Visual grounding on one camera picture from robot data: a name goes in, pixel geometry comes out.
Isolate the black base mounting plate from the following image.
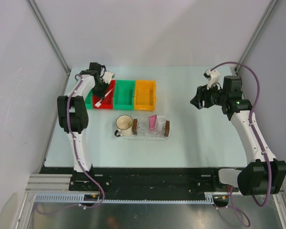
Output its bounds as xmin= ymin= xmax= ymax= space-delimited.
xmin=40 ymin=167 xmax=239 ymax=198

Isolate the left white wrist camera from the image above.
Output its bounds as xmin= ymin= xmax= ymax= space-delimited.
xmin=102 ymin=71 xmax=115 ymax=84

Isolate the green plastic bin left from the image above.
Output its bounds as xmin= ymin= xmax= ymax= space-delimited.
xmin=85 ymin=91 xmax=93 ymax=109

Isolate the purple cable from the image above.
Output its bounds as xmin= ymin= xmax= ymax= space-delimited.
xmin=35 ymin=73 xmax=105 ymax=214
xmin=209 ymin=61 xmax=270 ymax=227

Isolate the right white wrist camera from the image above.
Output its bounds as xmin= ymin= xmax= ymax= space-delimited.
xmin=204 ymin=69 xmax=221 ymax=90

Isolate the clear oval glass tray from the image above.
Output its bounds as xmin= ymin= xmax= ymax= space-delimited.
xmin=121 ymin=127 xmax=169 ymax=141

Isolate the white toothpaste tube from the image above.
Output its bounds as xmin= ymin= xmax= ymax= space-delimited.
xmin=157 ymin=115 xmax=166 ymax=133

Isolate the clear holder with brown ends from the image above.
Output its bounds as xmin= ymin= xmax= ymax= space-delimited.
xmin=133 ymin=118 xmax=171 ymax=138

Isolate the yellow plastic bin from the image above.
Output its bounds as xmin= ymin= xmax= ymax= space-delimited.
xmin=134 ymin=80 xmax=156 ymax=111

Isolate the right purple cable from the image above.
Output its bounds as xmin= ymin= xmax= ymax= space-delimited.
xmin=209 ymin=61 xmax=270 ymax=227

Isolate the green plastic bin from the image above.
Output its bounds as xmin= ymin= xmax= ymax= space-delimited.
xmin=113 ymin=80 xmax=135 ymax=110
xmin=85 ymin=91 xmax=93 ymax=109

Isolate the red plastic bin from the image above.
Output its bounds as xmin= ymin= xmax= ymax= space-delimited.
xmin=92 ymin=80 xmax=116 ymax=110

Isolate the green plastic bin middle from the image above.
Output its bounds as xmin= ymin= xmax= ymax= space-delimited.
xmin=113 ymin=80 xmax=135 ymax=110

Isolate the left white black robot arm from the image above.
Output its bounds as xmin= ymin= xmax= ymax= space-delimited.
xmin=57 ymin=62 xmax=114 ymax=173

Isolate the cream enamel mug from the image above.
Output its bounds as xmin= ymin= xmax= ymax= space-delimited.
xmin=114 ymin=115 xmax=133 ymax=137

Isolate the white slotted cable duct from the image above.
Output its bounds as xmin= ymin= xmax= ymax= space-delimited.
xmin=34 ymin=192 xmax=229 ymax=204

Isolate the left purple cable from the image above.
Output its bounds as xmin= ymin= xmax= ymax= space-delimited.
xmin=35 ymin=73 xmax=105 ymax=214

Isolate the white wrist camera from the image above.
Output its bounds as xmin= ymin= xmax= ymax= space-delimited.
xmin=204 ymin=69 xmax=221 ymax=90
xmin=102 ymin=71 xmax=115 ymax=84

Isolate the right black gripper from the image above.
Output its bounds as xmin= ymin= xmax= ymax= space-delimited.
xmin=190 ymin=81 xmax=228 ymax=110

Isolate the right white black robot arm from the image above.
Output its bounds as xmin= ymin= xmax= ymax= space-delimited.
xmin=190 ymin=73 xmax=286 ymax=196

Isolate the white pink toothbrush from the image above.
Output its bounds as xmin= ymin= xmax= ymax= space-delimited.
xmin=92 ymin=89 xmax=113 ymax=109

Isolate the pink toothpaste tube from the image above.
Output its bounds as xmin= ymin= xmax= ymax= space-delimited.
xmin=148 ymin=115 xmax=157 ymax=132

